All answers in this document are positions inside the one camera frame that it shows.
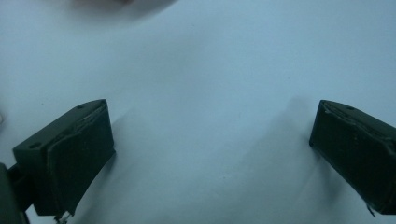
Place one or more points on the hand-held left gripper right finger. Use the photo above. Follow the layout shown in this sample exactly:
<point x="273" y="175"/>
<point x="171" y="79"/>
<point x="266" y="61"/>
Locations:
<point x="355" y="155"/>

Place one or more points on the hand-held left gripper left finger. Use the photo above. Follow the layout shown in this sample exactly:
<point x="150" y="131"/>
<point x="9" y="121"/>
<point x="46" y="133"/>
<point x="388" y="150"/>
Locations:
<point x="77" y="161"/>

